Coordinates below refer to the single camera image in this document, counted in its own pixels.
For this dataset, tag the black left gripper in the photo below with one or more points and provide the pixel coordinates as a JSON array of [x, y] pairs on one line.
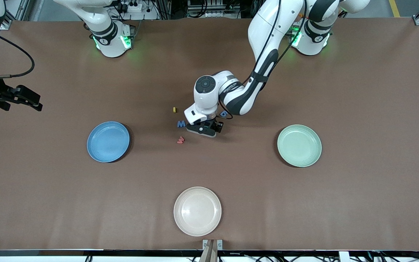
[[217, 124]]

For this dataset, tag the blue foam letter W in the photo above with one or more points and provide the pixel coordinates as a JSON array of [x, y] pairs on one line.
[[181, 124]]

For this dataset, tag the red lowercase foam letter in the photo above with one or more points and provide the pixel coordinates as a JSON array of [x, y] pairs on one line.
[[180, 140]]

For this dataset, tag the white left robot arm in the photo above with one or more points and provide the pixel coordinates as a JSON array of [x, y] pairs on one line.
[[264, 25]]

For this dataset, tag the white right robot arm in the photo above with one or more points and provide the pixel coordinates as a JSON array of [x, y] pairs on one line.
[[104, 32]]

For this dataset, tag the blue foam letter g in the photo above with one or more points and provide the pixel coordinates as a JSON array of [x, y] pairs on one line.
[[224, 114]]

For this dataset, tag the pale green plate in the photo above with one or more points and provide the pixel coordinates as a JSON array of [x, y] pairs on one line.
[[299, 146]]

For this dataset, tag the beige plate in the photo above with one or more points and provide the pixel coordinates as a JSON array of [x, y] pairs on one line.
[[197, 211]]

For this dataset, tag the blue plate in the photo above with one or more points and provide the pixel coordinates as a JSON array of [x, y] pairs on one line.
[[108, 142]]

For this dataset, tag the metal rack device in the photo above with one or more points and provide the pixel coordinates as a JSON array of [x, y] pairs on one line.
[[209, 7]]

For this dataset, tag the white power strip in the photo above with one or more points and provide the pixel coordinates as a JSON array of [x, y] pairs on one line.
[[135, 5]]

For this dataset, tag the metal table edge bracket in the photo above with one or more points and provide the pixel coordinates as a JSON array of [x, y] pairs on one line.
[[206, 244]]

